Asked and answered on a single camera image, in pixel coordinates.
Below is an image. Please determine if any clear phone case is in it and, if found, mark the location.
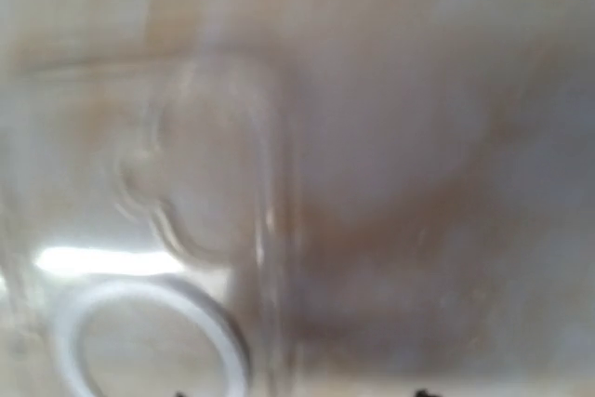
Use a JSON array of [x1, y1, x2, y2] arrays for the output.
[[1, 51, 298, 396]]

